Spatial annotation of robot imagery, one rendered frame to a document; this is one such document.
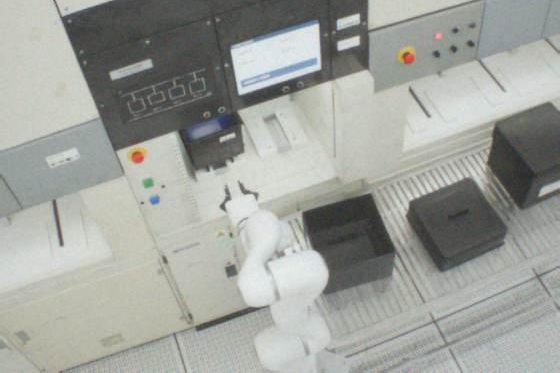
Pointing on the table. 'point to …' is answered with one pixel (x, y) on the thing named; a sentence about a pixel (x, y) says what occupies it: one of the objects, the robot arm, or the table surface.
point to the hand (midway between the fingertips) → (234, 188)
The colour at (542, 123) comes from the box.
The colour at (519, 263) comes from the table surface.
